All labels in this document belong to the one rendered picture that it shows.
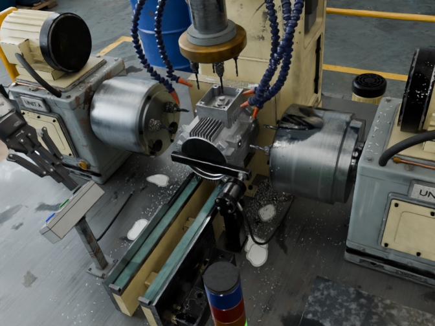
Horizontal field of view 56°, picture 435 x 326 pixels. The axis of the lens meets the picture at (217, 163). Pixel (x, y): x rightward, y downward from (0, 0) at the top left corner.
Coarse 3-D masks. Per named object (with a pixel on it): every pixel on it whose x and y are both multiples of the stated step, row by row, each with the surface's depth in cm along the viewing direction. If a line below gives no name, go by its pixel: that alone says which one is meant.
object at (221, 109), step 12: (216, 84) 124; (204, 96) 120; (216, 96) 125; (228, 96) 124; (240, 96) 120; (204, 108) 117; (216, 108) 115; (228, 108) 114; (240, 108) 121; (228, 120) 116
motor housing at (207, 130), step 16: (192, 128) 116; (208, 128) 115; (224, 128) 117; (240, 128) 120; (256, 128) 125; (192, 144) 126; (208, 144) 132; (224, 160) 128; (240, 160) 120; (208, 176) 124; (224, 176) 119
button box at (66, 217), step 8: (88, 184) 106; (96, 184) 107; (80, 192) 104; (88, 192) 105; (96, 192) 107; (104, 192) 108; (72, 200) 102; (80, 200) 103; (88, 200) 104; (96, 200) 106; (64, 208) 100; (72, 208) 101; (80, 208) 103; (88, 208) 104; (56, 216) 98; (64, 216) 99; (72, 216) 101; (80, 216) 102; (48, 224) 97; (56, 224) 98; (64, 224) 99; (72, 224) 100; (40, 232) 101; (48, 232) 98; (56, 232) 97; (64, 232) 98; (56, 240) 99
